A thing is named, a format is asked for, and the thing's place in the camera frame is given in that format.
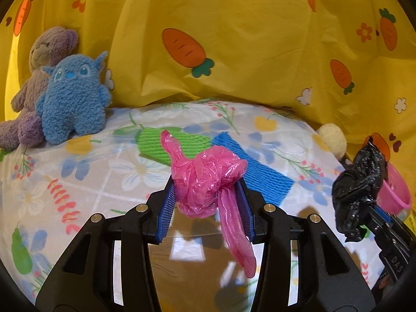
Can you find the black plastic bag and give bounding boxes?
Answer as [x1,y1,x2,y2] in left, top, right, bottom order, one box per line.
[332,136,391,243]

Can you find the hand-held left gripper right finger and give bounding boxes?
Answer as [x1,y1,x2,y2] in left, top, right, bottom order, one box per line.
[236,180,378,312]

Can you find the pink plastic bag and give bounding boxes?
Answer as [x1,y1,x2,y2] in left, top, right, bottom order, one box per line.
[161,130,257,278]

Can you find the green foam net sleeve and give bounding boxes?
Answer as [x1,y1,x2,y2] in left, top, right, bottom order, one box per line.
[136,128,213,166]

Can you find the pale yellow fuzzy ball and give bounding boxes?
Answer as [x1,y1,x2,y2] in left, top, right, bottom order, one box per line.
[317,123,348,160]

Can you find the purple teddy bear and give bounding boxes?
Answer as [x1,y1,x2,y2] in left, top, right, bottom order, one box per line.
[0,27,80,152]

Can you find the blue plush monster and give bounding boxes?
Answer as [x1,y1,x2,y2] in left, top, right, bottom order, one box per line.
[36,51,113,145]

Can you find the blue foam net sleeve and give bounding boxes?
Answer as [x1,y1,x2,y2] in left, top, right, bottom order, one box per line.
[211,132,295,205]

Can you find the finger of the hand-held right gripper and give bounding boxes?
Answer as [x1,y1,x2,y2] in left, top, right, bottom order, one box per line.
[367,224,411,278]
[372,205,407,235]

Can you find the pink plastic basket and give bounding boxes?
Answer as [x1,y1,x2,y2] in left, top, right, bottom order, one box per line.
[377,162,413,217]

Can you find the floral plastic tablecloth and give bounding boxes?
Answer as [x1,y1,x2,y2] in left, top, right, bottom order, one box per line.
[0,97,391,312]

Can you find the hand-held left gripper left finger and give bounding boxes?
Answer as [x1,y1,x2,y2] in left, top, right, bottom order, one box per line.
[35,175,178,312]

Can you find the yellow carrot print cloth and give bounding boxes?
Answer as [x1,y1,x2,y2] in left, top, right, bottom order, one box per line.
[0,0,416,231]

